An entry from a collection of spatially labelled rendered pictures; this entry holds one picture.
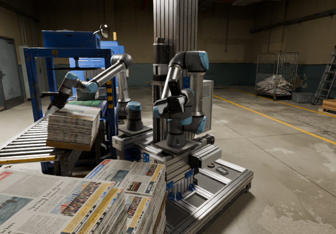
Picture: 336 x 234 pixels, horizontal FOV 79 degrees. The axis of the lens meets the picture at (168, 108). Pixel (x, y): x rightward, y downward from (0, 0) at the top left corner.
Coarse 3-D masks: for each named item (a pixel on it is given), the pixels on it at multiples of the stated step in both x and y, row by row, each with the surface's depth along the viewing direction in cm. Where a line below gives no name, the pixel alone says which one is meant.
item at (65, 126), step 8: (56, 112) 141; (64, 112) 145; (72, 112) 149; (48, 120) 135; (56, 120) 136; (64, 120) 137; (72, 120) 138; (80, 120) 139; (88, 120) 140; (48, 128) 136; (56, 128) 136; (64, 128) 137; (72, 128) 138; (80, 128) 140; (88, 128) 140; (48, 136) 137; (56, 136) 137; (64, 136) 138; (72, 136) 140; (80, 136) 140; (88, 136) 142; (88, 144) 143
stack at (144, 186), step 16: (112, 160) 121; (96, 176) 104; (112, 176) 104; (128, 176) 104; (144, 176) 104; (160, 176) 106; (128, 192) 92; (144, 192) 91; (160, 192) 108; (128, 208) 81; (144, 208) 81; (160, 208) 108; (128, 224) 73; (144, 224) 79; (160, 224) 112
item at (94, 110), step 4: (68, 104) 168; (72, 104) 170; (72, 108) 159; (76, 108) 161; (80, 108) 163; (84, 108) 165; (88, 108) 167; (92, 108) 169; (96, 108) 172; (100, 108) 175; (96, 112) 161; (96, 124) 163; (96, 128) 165; (96, 132) 173
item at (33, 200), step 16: (0, 176) 60; (16, 176) 60; (32, 176) 60; (48, 176) 61; (0, 192) 53; (16, 192) 53; (32, 192) 53; (48, 192) 53; (64, 192) 53; (80, 192) 53; (96, 192) 53; (0, 208) 48; (16, 208) 48; (32, 208) 47; (48, 208) 47; (64, 208) 47; (80, 208) 47; (96, 208) 48; (0, 224) 43; (16, 224) 43; (32, 224) 43; (48, 224) 43; (64, 224) 43; (80, 224) 43
